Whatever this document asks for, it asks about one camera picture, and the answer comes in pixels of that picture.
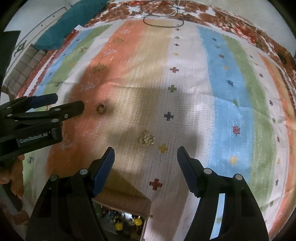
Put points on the person's left hand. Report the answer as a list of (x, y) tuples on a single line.
[(15, 176)]

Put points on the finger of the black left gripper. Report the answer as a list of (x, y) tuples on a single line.
[(61, 112), (25, 103)]

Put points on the striped grey mattress edge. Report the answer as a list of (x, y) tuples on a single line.
[(22, 70)]

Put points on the white jewelry box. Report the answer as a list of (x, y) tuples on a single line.
[(120, 223)]

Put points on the striped colourful bed cloth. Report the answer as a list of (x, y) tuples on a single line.
[(210, 91)]

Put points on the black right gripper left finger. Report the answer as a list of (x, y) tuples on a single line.
[(65, 209)]

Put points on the teal pillow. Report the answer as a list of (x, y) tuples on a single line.
[(79, 14)]

